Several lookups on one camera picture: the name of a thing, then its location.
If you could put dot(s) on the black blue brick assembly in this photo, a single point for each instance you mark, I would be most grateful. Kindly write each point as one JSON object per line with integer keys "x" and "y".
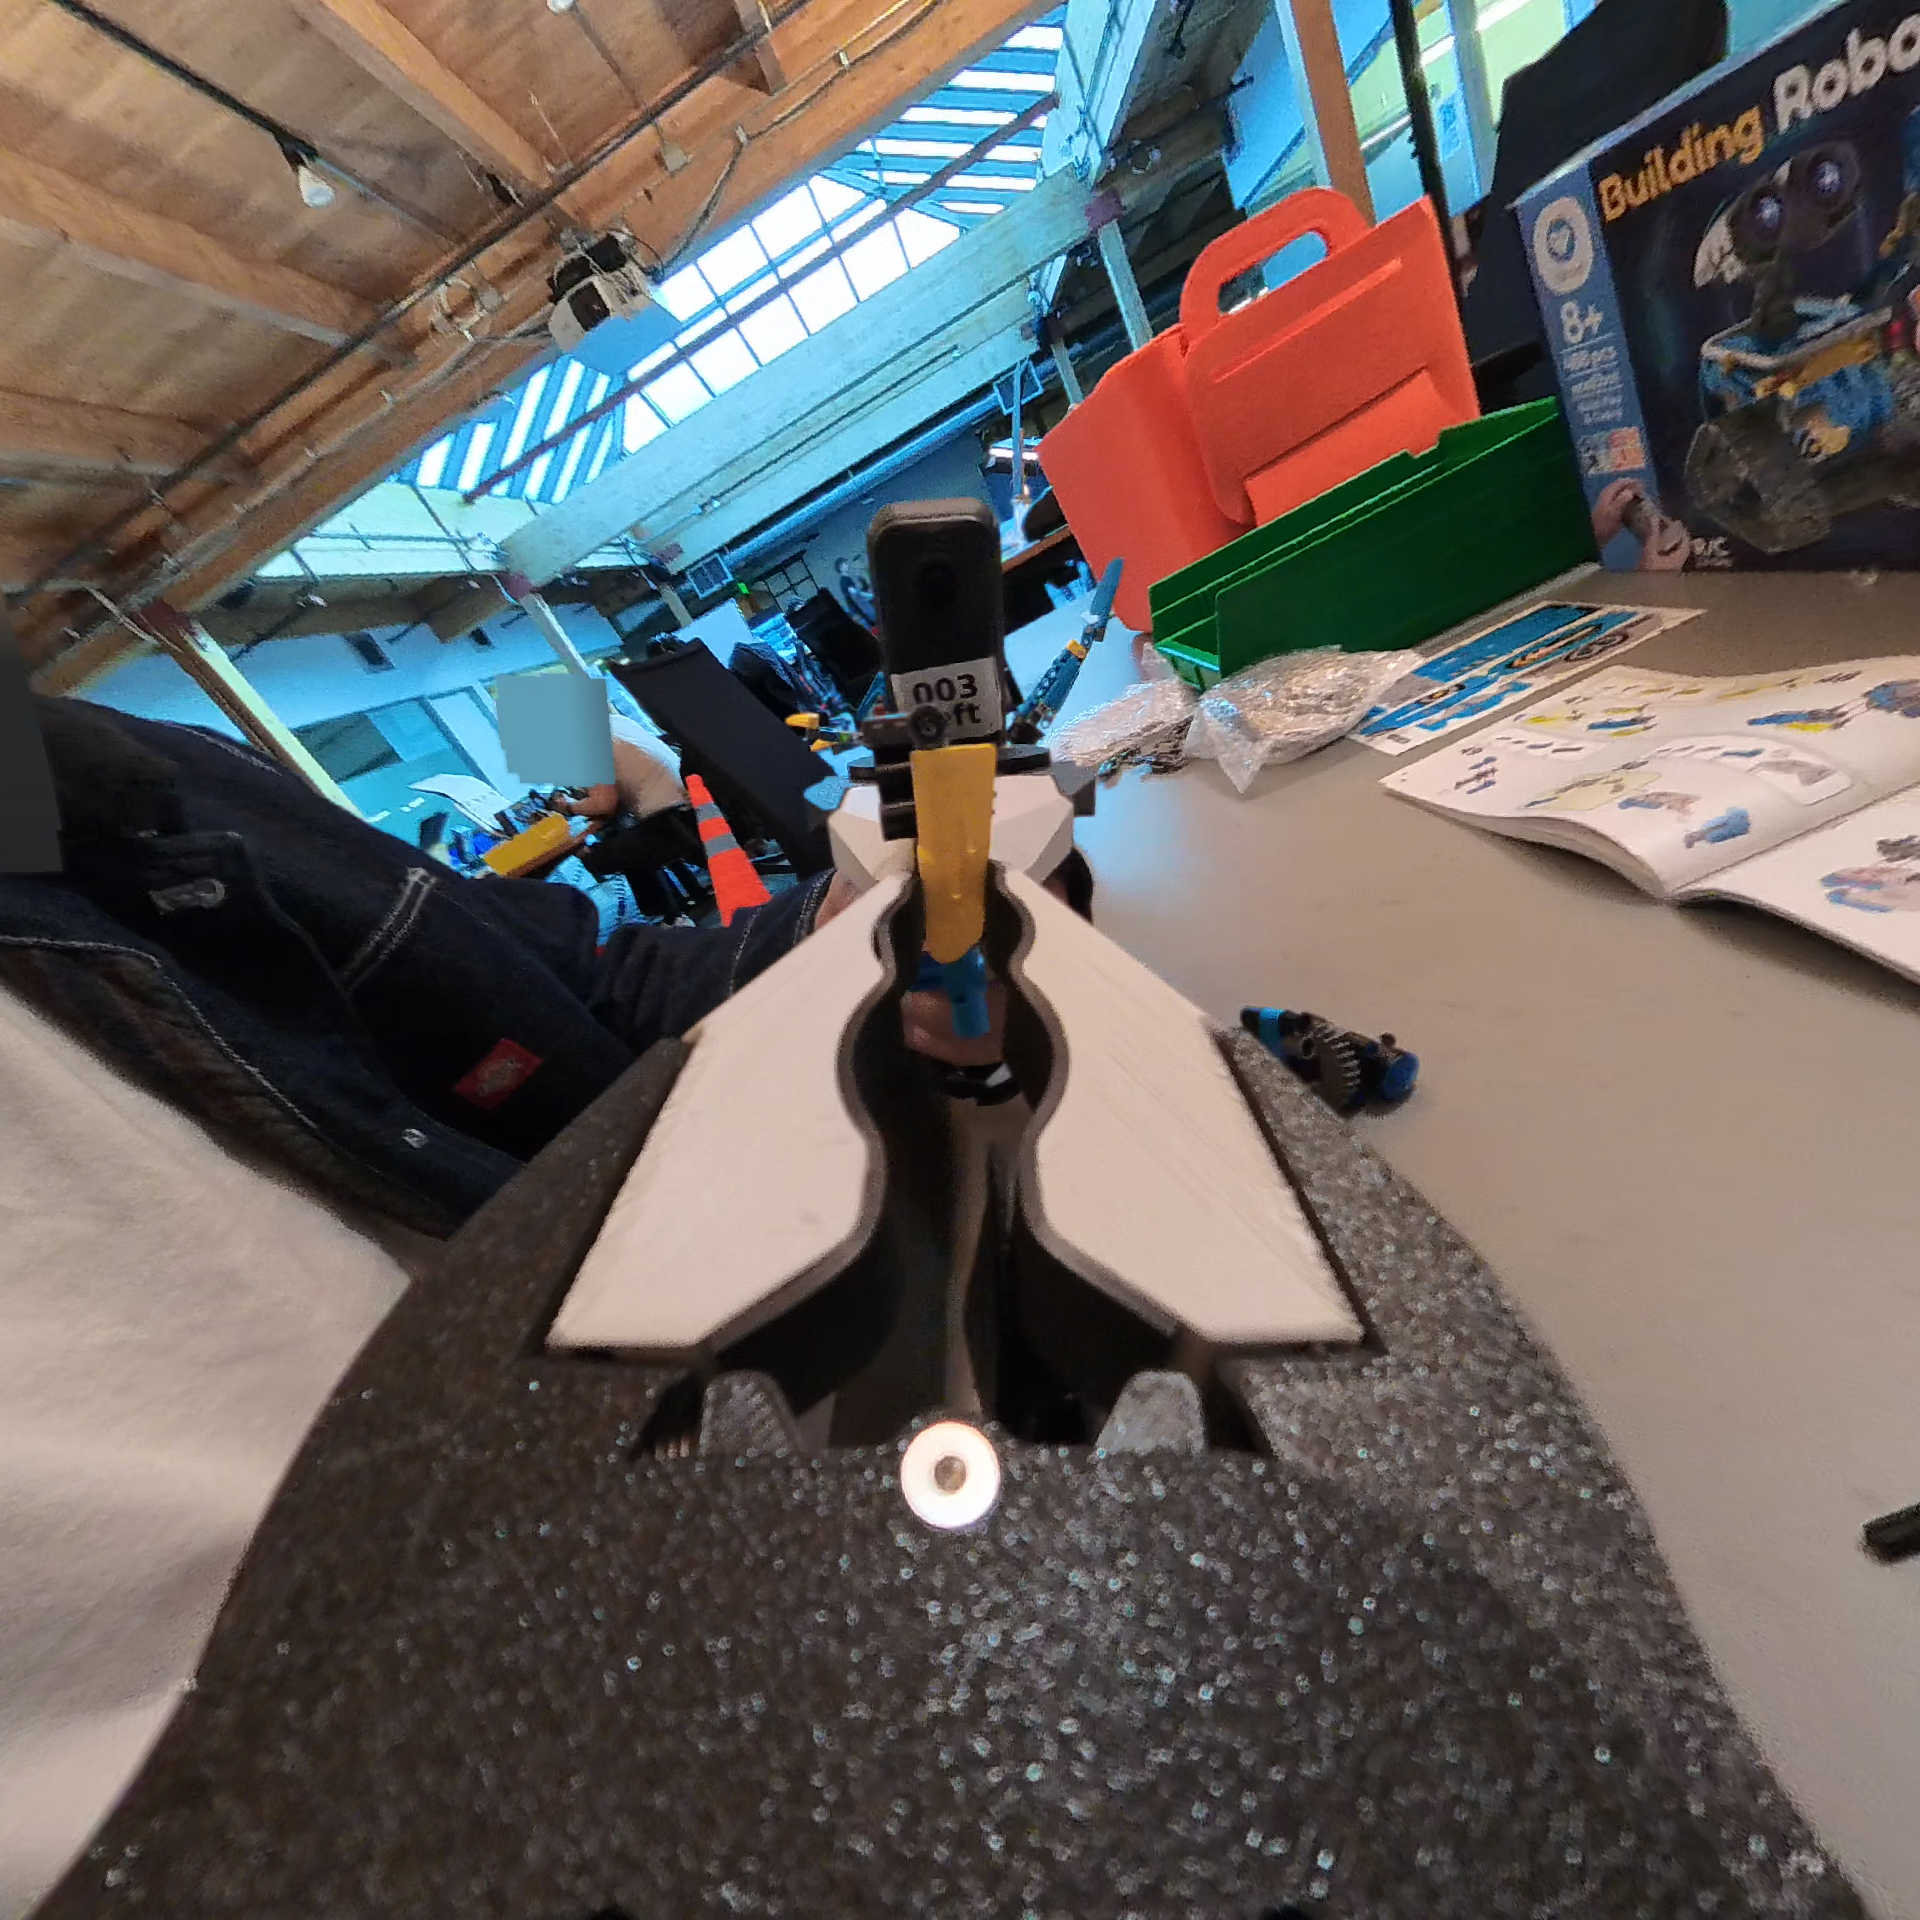
{"x": 1337, "y": 1060}

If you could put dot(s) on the green plastic bin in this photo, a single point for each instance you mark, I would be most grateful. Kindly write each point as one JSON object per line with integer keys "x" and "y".
{"x": 1383, "y": 557}

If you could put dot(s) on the blue white leaflet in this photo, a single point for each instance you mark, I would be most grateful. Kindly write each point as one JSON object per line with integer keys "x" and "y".
{"x": 1515, "y": 666}

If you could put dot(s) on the dark blue toy set box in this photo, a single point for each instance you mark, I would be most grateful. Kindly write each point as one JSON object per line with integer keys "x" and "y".
{"x": 1741, "y": 332}

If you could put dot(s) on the blue toy robot model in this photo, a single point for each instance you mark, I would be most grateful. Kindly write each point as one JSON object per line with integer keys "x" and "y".
{"x": 1075, "y": 646}

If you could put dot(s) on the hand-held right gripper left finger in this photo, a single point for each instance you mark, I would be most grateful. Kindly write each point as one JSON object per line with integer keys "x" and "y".
{"x": 718, "y": 1199}

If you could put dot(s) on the red plastic bin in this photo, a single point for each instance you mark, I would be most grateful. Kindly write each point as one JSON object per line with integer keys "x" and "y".
{"x": 1263, "y": 389}

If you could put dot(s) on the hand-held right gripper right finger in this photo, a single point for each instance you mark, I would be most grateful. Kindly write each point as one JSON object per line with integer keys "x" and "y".
{"x": 1199, "y": 1199}

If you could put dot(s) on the white shirt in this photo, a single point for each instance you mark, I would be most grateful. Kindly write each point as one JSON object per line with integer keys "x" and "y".
{"x": 151, "y": 1411}

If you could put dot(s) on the black plastic bin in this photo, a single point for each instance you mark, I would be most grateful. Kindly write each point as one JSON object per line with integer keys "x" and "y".
{"x": 718, "y": 752}

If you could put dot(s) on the yellow blue brick assembly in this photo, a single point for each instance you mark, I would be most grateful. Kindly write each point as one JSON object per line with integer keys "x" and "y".
{"x": 952, "y": 858}

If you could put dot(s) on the black axle rod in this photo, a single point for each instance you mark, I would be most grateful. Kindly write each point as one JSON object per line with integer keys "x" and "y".
{"x": 1894, "y": 1532}

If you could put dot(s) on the clear plastic bag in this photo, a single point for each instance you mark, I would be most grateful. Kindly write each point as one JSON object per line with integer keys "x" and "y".
{"x": 1125, "y": 729}
{"x": 1291, "y": 717}

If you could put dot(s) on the building instruction booklet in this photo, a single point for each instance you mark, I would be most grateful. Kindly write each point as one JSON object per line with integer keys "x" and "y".
{"x": 1678, "y": 795}

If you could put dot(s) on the grey desk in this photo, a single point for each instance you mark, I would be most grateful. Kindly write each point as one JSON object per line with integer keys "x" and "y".
{"x": 1621, "y": 1199}

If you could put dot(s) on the orange traffic cone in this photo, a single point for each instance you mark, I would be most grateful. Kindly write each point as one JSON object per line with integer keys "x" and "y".
{"x": 729, "y": 868}

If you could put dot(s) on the skylight window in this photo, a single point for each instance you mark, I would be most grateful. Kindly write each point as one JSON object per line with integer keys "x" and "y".
{"x": 752, "y": 287}

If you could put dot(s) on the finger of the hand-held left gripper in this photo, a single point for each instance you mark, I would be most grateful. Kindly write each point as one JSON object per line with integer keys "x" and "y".
{"x": 865, "y": 840}
{"x": 1038, "y": 830}

